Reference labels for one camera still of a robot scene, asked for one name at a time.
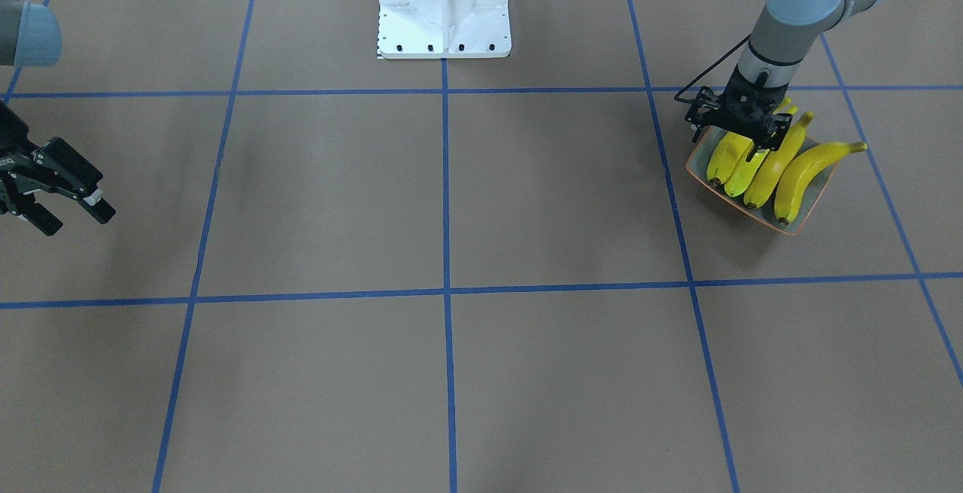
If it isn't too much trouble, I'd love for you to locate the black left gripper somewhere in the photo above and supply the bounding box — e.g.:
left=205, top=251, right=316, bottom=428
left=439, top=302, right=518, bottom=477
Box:
left=718, top=75, right=790, bottom=164

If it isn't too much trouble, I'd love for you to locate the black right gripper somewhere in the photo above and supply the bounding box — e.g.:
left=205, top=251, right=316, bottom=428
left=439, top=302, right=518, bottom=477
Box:
left=1, top=103, right=117, bottom=236

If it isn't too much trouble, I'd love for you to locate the yellow banana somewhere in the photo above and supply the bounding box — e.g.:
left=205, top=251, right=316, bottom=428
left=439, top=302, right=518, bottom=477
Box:
left=725, top=151, right=763, bottom=198
left=706, top=132, right=754, bottom=187
left=773, top=141, right=869, bottom=225
left=743, top=111, right=816, bottom=211

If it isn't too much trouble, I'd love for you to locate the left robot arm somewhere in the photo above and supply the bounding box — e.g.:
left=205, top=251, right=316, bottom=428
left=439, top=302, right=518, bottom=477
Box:
left=720, top=0, right=882, bottom=151

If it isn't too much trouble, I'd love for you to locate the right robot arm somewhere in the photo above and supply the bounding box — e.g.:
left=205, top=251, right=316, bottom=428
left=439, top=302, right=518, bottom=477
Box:
left=1, top=0, right=116, bottom=236

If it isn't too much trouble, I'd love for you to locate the grey square plate orange rim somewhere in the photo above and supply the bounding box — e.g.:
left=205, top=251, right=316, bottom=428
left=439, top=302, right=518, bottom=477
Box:
left=685, top=127, right=840, bottom=236

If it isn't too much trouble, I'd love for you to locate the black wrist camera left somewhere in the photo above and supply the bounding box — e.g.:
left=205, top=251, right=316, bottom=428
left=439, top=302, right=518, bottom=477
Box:
left=684, top=86, right=722, bottom=144

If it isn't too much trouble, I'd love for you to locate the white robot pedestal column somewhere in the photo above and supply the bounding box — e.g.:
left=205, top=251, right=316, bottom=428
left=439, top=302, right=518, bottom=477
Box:
left=376, top=0, right=512, bottom=59

